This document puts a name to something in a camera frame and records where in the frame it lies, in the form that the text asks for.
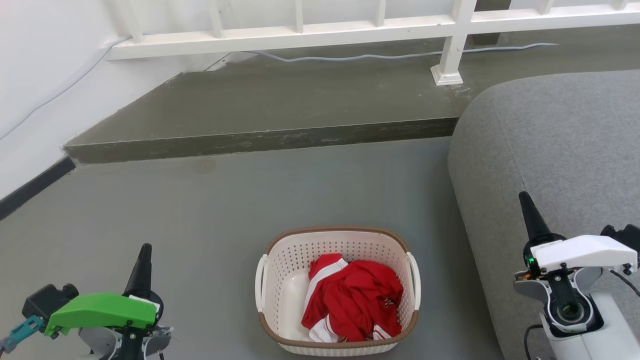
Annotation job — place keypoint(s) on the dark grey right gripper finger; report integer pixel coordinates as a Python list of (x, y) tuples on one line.
[(532, 222)]

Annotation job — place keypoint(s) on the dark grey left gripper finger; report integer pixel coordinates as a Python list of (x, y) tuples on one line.
[(141, 275)]

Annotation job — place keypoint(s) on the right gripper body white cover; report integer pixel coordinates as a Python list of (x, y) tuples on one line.
[(580, 252)]

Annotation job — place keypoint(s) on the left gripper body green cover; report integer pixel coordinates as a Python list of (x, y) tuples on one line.
[(100, 310)]

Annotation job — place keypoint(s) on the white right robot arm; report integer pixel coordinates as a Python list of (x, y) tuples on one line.
[(615, 335)]

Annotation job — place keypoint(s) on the cream perforated laundry basket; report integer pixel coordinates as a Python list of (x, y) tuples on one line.
[(282, 295)]

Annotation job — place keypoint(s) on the grey fabric sofa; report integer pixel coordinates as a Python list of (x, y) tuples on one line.
[(540, 145)]

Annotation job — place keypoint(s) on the black baseboard strip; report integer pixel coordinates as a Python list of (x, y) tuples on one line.
[(32, 187)]

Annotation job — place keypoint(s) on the red and white garment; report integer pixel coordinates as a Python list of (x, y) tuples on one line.
[(357, 297)]

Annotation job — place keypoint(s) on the raised grey concrete step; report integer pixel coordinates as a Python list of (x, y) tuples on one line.
[(300, 100)]

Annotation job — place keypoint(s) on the white wooden railing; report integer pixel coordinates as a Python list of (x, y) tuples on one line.
[(300, 34)]

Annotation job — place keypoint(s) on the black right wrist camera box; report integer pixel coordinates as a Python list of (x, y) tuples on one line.
[(625, 237)]

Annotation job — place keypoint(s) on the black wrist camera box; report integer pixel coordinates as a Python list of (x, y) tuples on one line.
[(47, 300), (625, 237)]

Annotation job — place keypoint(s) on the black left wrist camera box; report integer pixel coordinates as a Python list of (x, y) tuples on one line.
[(47, 300)]

